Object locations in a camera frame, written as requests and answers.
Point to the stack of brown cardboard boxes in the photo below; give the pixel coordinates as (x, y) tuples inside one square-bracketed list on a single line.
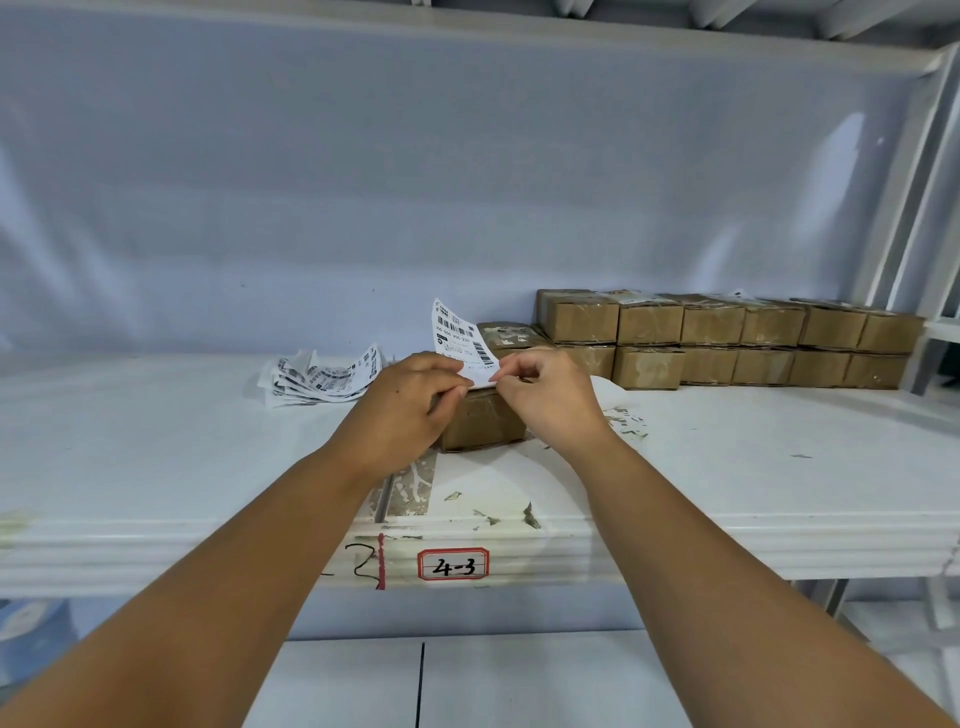
[(720, 337)]

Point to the white metal shelf rack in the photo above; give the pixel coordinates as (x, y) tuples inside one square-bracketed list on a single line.
[(750, 540)]

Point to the person's right hand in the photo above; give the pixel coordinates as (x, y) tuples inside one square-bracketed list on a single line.
[(555, 405)]

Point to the blue and white package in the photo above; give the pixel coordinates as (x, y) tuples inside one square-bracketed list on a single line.
[(30, 637)]

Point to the person's right fingers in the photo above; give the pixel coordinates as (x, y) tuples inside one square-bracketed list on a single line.
[(521, 373)]

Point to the person's left fingers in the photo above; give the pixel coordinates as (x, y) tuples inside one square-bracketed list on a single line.
[(448, 375)]

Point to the white paper backing sheet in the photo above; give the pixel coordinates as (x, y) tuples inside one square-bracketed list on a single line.
[(510, 476)]

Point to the person's right forearm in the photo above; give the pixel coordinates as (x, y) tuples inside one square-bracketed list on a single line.
[(720, 592)]

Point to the pile of white barcode labels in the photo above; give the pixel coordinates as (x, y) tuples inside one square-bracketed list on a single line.
[(319, 379)]

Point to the person's left hand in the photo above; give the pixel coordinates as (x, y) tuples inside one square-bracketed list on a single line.
[(401, 409)]

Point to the person's left forearm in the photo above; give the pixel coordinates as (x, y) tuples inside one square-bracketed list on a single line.
[(225, 585)]

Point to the white barcode label sticker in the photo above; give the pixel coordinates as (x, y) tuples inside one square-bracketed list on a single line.
[(459, 337)]

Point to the small taped cardboard box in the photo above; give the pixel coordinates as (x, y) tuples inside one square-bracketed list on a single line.
[(514, 337), (484, 424)]

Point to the red bordered shelf tag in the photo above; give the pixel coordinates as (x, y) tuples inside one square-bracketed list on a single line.
[(453, 565)]

